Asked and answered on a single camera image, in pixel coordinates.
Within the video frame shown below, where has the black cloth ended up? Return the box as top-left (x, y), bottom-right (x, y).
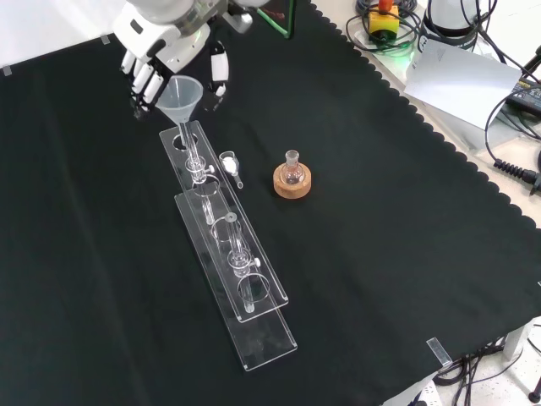
top-left (0, 0), bottom-right (541, 406)

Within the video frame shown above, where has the glass weighing funnel white powder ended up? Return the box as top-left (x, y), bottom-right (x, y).
top-left (218, 151), bottom-right (245, 189)

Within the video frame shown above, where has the pale board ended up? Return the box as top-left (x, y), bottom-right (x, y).
top-left (403, 37), bottom-right (523, 132)

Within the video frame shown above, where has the black ribbed cable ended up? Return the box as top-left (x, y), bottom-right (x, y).
top-left (484, 92), bottom-right (541, 189)

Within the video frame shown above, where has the black power adapter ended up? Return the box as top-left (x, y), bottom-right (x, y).
top-left (505, 78), bottom-right (541, 112)

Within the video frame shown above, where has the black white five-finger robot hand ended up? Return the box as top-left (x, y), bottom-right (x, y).
top-left (112, 8), bottom-right (232, 120)

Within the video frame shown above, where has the white power strip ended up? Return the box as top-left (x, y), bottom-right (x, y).
top-left (401, 380), bottom-right (439, 406)

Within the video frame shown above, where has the small round-bottom glass flask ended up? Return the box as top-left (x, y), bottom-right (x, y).
top-left (281, 150), bottom-right (305, 186)

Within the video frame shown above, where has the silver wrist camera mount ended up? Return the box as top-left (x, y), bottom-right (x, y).
top-left (222, 10), bottom-right (254, 35)

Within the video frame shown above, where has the cork ring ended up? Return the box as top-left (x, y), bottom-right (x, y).
top-left (272, 162), bottom-right (314, 200)

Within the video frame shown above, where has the clear acrylic funnel stand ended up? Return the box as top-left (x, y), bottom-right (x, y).
top-left (158, 120), bottom-right (298, 372)

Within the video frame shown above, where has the clear plastic funnel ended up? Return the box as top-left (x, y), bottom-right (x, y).
top-left (156, 74), bottom-right (205, 152)

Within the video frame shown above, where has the yellow stop button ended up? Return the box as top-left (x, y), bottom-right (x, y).
top-left (368, 0), bottom-right (401, 38)

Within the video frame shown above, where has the black panel green edge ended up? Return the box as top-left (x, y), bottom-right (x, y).
top-left (256, 0), bottom-right (297, 40)

